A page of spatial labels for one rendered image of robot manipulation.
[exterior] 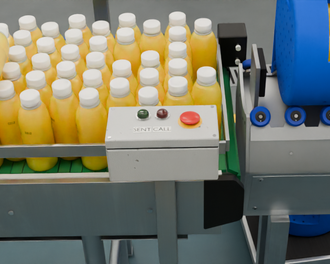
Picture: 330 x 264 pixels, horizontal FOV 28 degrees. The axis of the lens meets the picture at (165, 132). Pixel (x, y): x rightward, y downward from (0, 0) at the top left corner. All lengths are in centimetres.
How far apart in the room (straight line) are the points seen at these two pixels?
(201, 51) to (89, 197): 42
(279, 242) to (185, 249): 76
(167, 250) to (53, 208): 26
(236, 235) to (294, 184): 96
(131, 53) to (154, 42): 6
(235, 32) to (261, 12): 220
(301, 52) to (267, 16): 250
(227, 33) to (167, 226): 54
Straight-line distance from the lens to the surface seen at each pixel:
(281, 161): 147
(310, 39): 131
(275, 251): 174
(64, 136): 138
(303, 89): 135
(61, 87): 133
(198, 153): 116
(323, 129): 146
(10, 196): 143
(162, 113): 118
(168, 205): 130
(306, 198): 162
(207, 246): 243
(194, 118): 117
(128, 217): 144
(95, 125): 132
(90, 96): 130
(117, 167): 119
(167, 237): 136
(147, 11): 385
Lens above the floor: 182
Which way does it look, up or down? 39 degrees down
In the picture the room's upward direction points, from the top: 2 degrees counter-clockwise
